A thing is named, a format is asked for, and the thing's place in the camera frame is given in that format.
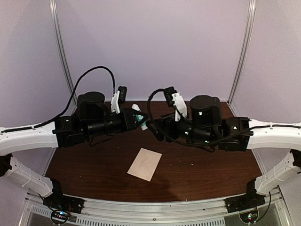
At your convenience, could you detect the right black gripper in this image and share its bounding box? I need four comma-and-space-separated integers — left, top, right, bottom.
146, 112, 214, 146

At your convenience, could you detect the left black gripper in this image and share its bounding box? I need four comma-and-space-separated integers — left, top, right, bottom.
85, 109, 149, 139

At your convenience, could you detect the green white glue stick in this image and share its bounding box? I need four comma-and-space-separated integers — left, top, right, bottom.
132, 104, 148, 130

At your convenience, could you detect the beige envelope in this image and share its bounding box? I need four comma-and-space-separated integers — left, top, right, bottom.
127, 148, 162, 182

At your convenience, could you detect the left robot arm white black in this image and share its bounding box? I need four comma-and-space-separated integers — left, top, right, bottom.
0, 88, 148, 209

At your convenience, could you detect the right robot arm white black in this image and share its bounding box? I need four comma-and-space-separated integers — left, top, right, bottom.
146, 91, 301, 208

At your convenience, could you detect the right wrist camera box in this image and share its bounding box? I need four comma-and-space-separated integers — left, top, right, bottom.
164, 87, 188, 122

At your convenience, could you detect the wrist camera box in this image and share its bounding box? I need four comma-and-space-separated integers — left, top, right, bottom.
164, 87, 188, 122
111, 86, 127, 114

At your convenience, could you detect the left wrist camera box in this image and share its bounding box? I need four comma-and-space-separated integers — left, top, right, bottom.
111, 86, 127, 114

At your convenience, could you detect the right black braided cable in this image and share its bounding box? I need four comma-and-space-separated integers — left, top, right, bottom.
147, 88, 250, 153

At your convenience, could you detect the black braided cable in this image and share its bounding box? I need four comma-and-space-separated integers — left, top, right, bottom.
147, 88, 250, 153
30, 66, 117, 130

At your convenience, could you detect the left black braided cable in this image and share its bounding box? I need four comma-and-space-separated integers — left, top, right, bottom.
30, 66, 117, 130

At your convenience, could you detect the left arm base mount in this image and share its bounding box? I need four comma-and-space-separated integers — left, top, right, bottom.
40, 195, 84, 225

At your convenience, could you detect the left aluminium frame post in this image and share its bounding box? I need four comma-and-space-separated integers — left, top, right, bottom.
49, 0, 74, 94

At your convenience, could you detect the aluminium frame post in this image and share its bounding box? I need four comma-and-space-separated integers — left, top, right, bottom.
227, 0, 256, 105
49, 0, 74, 94

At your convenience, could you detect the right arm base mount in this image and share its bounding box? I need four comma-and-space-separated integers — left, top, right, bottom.
225, 194, 266, 225

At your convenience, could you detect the right aluminium frame post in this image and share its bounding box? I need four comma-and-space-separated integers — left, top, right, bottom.
227, 0, 256, 105

